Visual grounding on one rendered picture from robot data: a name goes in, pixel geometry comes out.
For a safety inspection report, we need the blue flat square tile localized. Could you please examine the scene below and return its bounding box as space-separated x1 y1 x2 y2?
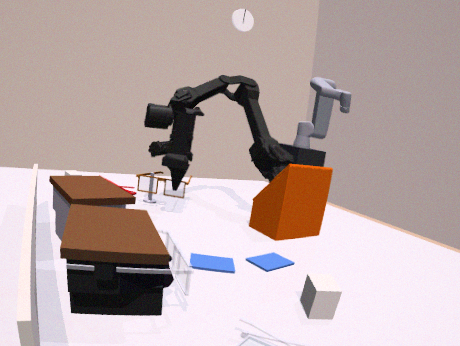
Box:
245 253 295 272
190 253 236 274

